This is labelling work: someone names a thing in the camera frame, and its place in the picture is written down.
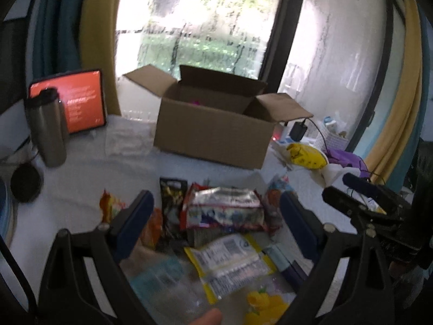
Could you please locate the black charger cable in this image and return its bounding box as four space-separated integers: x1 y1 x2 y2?
303 118 330 151

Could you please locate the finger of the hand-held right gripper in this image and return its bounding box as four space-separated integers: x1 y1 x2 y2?
321 186 400 225
342 173 411 208

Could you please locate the black gold snack packet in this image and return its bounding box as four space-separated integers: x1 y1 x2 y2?
159 177 188 241

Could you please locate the person's left hand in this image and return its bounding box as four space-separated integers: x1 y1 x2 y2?
188 308 224 325

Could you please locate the brown cardboard box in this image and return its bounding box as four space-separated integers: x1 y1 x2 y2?
122 64 314 170

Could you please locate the clear plastic bag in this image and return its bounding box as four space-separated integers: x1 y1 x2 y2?
105 122 151 158

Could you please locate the yellow printed bag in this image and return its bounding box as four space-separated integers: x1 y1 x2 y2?
286 143 328 170

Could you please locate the yellow duck print packet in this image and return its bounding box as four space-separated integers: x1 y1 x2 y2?
245 286 298 325

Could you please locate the yellow edged white snack packet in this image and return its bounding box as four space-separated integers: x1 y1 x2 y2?
183 233 278 304

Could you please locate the large red silver snack packet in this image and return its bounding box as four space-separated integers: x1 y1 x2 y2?
179 183 271 232

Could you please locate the orange yellow snack packet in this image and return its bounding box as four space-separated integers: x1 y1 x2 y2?
99 190 127 224

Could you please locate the black round disc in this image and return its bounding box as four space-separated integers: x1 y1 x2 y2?
10 163 44 204

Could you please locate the yellow curtain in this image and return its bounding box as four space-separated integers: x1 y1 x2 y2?
79 0 127 116
365 0 423 183

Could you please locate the steel travel mug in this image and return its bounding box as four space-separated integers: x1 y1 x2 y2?
24 88 70 168

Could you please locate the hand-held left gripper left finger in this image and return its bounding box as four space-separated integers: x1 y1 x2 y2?
38 190 159 325

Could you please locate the black window frame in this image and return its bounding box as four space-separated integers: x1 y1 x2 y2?
259 0 308 92

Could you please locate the tablet in dark case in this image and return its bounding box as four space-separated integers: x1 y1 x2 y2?
28 69 108 135

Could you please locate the red blue snack packet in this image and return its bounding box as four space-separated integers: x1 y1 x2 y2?
265 174 291 236

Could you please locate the small orange snack packet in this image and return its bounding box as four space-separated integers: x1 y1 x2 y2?
140 208 165 249

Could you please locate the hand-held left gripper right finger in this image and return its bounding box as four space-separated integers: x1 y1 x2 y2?
279 190 396 325

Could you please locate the white woven basket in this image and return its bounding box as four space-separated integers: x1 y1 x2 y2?
318 129 349 150

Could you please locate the white power strip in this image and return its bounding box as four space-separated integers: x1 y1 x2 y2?
271 135 325 151

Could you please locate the purple cloth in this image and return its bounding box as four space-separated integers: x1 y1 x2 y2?
325 147 371 178

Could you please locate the black charger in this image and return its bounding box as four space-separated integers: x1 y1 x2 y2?
290 118 308 140

